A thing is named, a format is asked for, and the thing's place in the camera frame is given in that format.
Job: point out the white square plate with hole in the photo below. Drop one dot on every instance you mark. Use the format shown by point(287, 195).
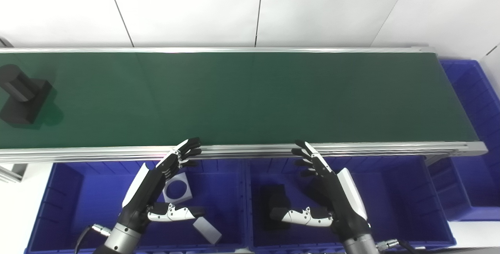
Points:
point(183, 196)

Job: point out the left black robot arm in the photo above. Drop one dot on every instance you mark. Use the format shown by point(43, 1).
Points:
point(121, 240)

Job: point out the blue plastic bin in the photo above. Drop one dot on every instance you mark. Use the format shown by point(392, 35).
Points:
point(97, 199)
point(474, 183)
point(394, 203)

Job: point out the aluminium conveyor leg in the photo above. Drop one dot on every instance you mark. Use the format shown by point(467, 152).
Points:
point(435, 159)
point(11, 172)

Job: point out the green conveyor belt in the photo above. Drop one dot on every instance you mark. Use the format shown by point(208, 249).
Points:
point(250, 152)
point(254, 97)

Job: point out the black part with cylinder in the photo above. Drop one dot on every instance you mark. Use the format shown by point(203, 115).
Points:
point(23, 97)

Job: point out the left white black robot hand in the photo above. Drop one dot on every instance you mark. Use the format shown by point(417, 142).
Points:
point(150, 185)

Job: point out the black block part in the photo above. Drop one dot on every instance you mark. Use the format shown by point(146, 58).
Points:
point(273, 199)

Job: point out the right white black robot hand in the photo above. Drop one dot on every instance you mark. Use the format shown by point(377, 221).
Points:
point(341, 199)

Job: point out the white rectangular block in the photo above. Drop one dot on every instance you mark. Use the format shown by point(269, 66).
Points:
point(209, 231)

